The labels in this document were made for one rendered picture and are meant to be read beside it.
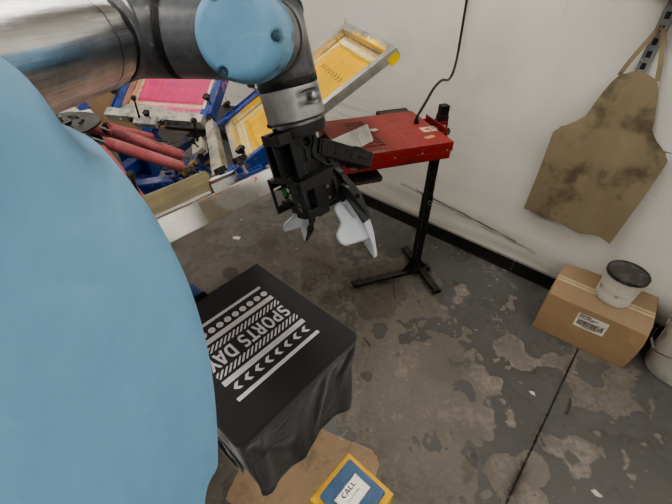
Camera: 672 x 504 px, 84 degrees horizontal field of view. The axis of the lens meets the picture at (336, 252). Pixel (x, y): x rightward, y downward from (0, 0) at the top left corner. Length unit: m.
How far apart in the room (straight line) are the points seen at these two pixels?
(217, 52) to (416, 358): 2.09
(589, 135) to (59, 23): 2.32
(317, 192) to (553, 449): 1.95
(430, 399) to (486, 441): 0.32
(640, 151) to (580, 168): 0.27
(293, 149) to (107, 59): 0.22
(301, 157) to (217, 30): 0.19
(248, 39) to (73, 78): 0.13
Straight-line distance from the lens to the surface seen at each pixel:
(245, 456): 1.07
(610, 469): 2.34
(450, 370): 2.29
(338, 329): 1.16
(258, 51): 0.35
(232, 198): 0.63
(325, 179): 0.50
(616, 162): 2.44
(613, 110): 2.40
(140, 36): 0.41
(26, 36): 0.31
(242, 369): 1.11
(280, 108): 0.48
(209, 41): 0.37
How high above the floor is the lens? 1.86
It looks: 40 degrees down
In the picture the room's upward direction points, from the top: straight up
